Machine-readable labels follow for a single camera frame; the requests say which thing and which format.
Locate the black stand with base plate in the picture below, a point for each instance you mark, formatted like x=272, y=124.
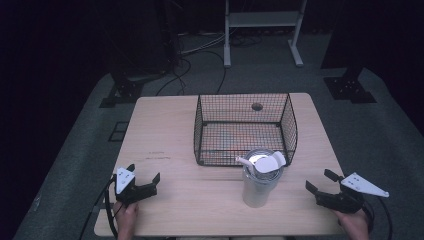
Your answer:
x=125, y=90
x=350, y=88

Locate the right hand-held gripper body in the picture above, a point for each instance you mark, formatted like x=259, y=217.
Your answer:
x=343, y=200

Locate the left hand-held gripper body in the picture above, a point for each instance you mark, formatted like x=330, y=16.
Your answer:
x=133, y=195

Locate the white metal desk frame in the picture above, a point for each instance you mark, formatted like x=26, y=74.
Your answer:
x=263, y=19

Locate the person's right hand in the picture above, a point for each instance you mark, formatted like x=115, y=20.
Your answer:
x=353, y=225

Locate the person's left hand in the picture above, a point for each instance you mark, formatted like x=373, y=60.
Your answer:
x=126, y=215

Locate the white cup with lid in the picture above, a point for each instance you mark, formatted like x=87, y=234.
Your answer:
x=255, y=191

